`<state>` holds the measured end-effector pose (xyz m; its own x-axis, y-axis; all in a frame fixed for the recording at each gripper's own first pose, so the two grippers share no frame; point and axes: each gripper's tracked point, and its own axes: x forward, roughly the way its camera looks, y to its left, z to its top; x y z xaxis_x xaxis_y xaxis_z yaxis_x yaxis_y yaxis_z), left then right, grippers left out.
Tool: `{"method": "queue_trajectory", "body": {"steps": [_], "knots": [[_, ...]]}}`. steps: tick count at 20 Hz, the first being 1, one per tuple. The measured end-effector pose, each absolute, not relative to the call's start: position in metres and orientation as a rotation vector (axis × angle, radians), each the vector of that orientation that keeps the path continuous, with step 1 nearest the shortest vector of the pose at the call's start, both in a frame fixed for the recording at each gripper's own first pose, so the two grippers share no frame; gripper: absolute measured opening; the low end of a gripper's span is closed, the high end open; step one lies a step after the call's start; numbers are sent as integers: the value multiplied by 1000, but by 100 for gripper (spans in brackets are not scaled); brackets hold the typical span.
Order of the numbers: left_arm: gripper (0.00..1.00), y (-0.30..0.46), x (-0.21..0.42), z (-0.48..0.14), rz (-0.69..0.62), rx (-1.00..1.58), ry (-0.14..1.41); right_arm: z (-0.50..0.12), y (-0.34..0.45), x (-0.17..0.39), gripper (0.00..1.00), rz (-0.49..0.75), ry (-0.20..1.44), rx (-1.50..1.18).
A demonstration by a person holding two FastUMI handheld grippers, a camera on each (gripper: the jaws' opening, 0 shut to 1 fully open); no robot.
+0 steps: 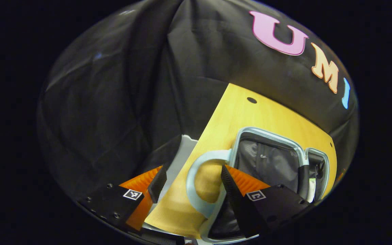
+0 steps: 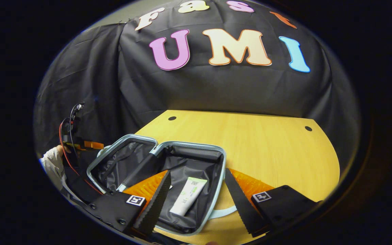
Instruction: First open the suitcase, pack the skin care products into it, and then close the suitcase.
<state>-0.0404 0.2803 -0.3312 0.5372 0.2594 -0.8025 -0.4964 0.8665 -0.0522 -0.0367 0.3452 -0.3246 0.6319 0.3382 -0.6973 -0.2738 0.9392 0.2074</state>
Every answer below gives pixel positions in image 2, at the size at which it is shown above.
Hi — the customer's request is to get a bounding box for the black cable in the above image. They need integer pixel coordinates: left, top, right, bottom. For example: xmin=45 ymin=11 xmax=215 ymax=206
xmin=69 ymin=103 xmax=85 ymax=164

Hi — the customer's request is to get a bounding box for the black backdrop cloth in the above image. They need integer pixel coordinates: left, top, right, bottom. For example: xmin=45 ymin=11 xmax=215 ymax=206
xmin=33 ymin=0 xmax=361 ymax=191

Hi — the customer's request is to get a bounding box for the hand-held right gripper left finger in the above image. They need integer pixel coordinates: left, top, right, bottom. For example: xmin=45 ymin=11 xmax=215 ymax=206
xmin=86 ymin=170 xmax=172 ymax=239

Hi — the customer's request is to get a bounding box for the red cable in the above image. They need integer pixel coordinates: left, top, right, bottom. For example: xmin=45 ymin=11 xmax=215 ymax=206
xmin=59 ymin=118 xmax=103 ymax=195

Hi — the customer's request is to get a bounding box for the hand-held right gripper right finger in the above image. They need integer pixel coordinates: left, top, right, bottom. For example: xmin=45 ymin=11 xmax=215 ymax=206
xmin=224 ymin=168 xmax=319 ymax=238

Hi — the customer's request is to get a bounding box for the light blue suitcase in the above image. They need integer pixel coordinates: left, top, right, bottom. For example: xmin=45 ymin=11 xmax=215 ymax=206
xmin=86 ymin=134 xmax=238 ymax=236

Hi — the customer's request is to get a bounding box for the white green skincare tube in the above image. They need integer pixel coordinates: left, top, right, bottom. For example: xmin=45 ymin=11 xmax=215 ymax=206
xmin=169 ymin=177 xmax=208 ymax=217

